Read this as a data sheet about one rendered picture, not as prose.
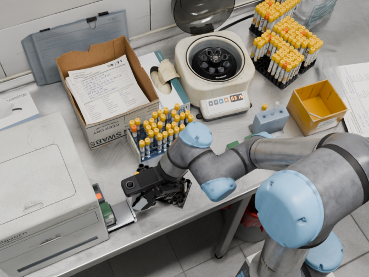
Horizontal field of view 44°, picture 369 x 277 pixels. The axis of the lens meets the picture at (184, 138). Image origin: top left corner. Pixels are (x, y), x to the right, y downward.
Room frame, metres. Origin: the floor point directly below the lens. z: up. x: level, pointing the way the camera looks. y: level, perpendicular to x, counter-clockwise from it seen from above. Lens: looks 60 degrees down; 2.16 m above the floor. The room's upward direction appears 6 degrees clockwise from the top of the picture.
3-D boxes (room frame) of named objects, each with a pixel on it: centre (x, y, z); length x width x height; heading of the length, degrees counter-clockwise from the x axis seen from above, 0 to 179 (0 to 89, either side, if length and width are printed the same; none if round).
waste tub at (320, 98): (0.89, -0.43, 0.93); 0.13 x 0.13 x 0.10; 27
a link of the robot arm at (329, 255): (0.35, -0.34, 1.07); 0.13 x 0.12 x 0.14; 128
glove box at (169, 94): (0.93, 0.09, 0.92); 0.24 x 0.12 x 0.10; 31
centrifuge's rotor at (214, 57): (1.00, -0.08, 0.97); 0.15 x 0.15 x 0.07
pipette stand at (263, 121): (0.82, -0.27, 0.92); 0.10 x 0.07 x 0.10; 116
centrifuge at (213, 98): (0.99, -0.08, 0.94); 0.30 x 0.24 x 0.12; 22
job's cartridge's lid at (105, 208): (0.44, 0.20, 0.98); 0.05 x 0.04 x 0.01; 31
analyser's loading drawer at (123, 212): (0.43, 0.22, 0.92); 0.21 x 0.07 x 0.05; 121
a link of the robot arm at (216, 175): (0.50, -0.09, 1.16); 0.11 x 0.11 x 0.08; 38
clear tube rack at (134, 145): (0.74, 0.07, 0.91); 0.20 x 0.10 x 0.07; 121
